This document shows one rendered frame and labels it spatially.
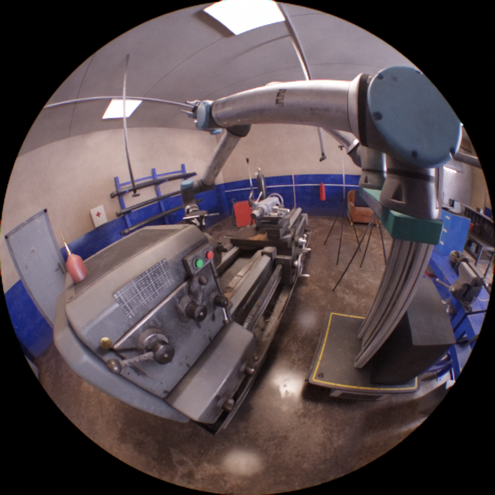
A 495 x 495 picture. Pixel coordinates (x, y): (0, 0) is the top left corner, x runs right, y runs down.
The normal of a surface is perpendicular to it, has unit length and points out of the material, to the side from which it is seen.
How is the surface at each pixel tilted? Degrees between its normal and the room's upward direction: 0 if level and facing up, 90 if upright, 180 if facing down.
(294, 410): 0
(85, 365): 90
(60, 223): 90
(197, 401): 32
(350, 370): 0
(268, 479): 0
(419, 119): 91
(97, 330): 90
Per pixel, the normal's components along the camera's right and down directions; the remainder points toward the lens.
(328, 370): -0.15, -0.89
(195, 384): 0.34, -0.72
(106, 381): 0.88, 0.07
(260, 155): -0.44, 0.45
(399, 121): -0.70, 0.42
